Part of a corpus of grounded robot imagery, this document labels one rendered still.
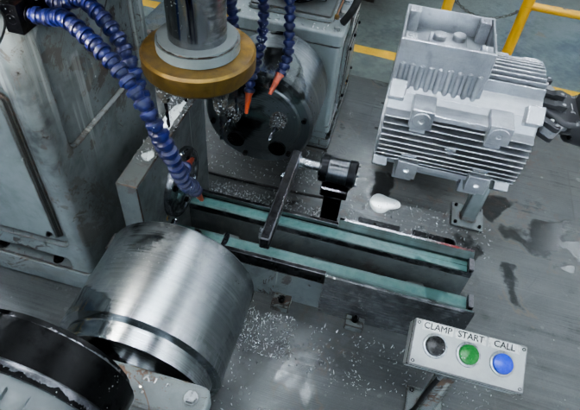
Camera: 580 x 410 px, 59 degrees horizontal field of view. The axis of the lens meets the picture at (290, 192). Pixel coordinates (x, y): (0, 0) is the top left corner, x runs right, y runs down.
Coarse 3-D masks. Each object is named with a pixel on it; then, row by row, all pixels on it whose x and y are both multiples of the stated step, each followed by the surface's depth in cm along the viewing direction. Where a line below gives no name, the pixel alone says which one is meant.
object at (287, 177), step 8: (296, 152) 110; (296, 160) 108; (288, 168) 107; (296, 168) 108; (288, 176) 105; (288, 184) 103; (280, 192) 102; (288, 192) 104; (280, 200) 100; (272, 208) 99; (280, 208) 99; (272, 216) 97; (280, 216) 100; (264, 224) 96; (272, 224) 96; (264, 232) 95; (272, 232) 95; (264, 240) 94; (264, 248) 95
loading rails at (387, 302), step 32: (192, 224) 118; (224, 224) 115; (256, 224) 112; (288, 224) 111; (320, 224) 112; (352, 224) 110; (256, 256) 103; (288, 256) 105; (320, 256) 115; (352, 256) 112; (384, 256) 109; (416, 256) 107; (448, 256) 108; (256, 288) 112; (288, 288) 108; (320, 288) 105; (352, 288) 101; (384, 288) 100; (416, 288) 102; (448, 288) 111; (352, 320) 107; (384, 320) 106; (448, 320) 100
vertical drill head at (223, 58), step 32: (192, 0) 70; (224, 0) 73; (160, 32) 78; (192, 32) 73; (224, 32) 77; (160, 64) 76; (192, 64) 75; (224, 64) 77; (160, 96) 82; (192, 96) 76; (224, 96) 80
